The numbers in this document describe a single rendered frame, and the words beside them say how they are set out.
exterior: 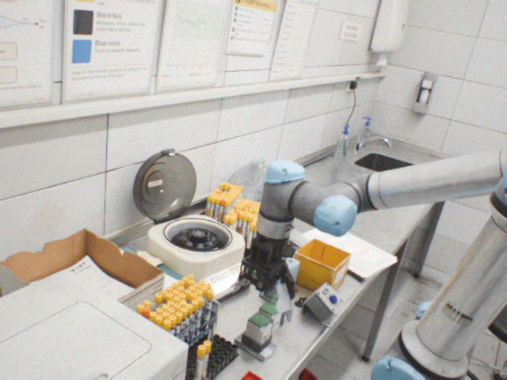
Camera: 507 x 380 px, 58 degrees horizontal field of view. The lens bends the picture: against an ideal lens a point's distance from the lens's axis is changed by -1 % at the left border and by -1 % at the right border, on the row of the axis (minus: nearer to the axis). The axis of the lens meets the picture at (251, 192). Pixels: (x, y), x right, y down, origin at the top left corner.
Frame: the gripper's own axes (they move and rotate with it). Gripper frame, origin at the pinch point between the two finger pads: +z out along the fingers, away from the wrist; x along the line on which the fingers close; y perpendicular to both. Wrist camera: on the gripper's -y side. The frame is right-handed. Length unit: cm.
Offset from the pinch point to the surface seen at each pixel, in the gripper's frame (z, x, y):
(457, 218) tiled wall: 49, 18, -241
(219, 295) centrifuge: 9.3, -16.4, -7.4
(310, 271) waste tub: 6.0, -2.0, -31.9
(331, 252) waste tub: 4.0, -1.2, -44.6
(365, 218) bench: 12, -7, -99
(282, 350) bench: 11.9, 5.8, -3.6
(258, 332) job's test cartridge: 5.8, 1.3, 2.0
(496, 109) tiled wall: -27, 17, -241
